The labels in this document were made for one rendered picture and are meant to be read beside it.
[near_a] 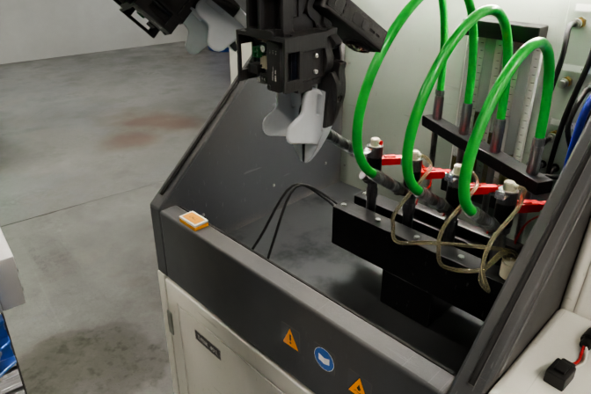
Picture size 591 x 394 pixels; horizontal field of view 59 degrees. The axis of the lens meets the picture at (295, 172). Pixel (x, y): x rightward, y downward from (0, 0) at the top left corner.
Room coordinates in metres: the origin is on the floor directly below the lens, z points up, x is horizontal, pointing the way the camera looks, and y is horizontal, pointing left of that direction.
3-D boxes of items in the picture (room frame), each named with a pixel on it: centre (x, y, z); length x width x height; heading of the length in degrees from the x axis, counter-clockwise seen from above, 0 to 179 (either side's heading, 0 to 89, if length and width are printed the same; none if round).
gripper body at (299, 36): (0.53, 0.00, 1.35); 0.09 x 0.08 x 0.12; 135
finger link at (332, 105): (0.53, -0.03, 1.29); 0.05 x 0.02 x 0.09; 45
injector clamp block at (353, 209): (0.75, -0.22, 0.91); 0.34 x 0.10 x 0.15; 45
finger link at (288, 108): (0.54, 0.01, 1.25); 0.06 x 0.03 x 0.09; 135
